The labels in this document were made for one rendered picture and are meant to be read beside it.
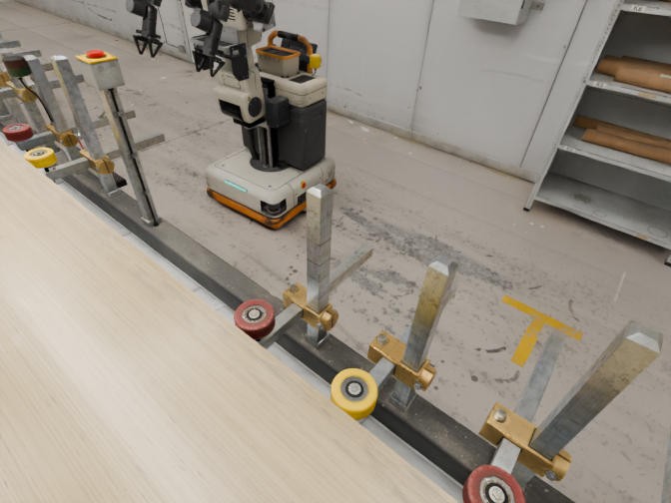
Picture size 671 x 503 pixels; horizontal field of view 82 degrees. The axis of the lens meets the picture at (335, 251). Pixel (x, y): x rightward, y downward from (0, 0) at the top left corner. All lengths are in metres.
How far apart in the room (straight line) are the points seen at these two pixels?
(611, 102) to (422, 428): 2.65
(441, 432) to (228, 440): 0.46
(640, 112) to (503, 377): 1.97
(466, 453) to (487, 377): 1.02
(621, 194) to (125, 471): 3.21
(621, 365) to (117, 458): 0.69
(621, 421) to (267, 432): 1.67
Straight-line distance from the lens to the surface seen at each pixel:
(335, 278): 0.97
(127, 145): 1.29
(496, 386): 1.90
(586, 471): 1.89
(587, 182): 3.36
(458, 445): 0.92
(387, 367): 0.80
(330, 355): 0.97
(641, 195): 3.36
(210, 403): 0.70
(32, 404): 0.82
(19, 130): 1.77
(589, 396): 0.65
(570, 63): 3.18
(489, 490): 0.68
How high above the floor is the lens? 1.51
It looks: 41 degrees down
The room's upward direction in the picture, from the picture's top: 3 degrees clockwise
